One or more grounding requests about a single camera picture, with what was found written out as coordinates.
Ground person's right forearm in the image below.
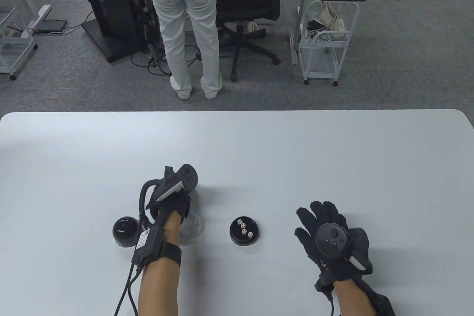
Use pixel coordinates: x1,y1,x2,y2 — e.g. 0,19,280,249
333,277,378,316

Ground person's left forearm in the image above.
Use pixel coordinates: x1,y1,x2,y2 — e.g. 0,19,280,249
137,210,184,316

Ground black dice shaker cover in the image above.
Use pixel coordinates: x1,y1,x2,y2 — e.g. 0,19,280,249
112,216,140,248

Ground black floor cables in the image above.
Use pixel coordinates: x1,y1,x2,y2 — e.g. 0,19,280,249
130,21,204,76

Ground black arm strap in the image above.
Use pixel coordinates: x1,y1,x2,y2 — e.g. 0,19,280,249
157,242,183,267

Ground black glove sensor module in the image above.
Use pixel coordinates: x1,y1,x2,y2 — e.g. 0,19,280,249
315,280,334,296

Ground black dice shaker base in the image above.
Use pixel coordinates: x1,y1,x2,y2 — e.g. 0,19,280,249
230,216,259,246

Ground white wire cart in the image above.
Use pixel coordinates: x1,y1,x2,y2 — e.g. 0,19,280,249
298,0,360,87

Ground black floor box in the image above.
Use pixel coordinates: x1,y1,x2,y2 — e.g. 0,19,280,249
37,19,68,34

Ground black tracking controller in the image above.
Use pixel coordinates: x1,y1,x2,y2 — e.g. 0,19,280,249
139,163,199,224
315,223,365,269

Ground black computer tower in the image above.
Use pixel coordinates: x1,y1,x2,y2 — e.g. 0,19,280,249
81,0,163,64

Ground beige handbag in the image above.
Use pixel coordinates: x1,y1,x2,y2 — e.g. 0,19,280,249
313,3,347,40

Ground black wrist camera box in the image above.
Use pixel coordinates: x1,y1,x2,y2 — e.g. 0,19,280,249
131,225,165,265
367,283,397,316

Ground person's left hand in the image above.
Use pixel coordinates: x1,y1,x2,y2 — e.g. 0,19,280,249
145,190,193,226

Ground black office chair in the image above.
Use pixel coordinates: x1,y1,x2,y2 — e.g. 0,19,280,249
209,0,286,82

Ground clear dice shaker dome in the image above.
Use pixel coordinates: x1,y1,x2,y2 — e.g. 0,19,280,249
180,212,205,246

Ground white metal frame cart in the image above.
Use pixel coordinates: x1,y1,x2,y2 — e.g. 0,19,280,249
0,5,39,81

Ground person's right hand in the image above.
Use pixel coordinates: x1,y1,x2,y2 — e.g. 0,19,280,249
294,201,374,294

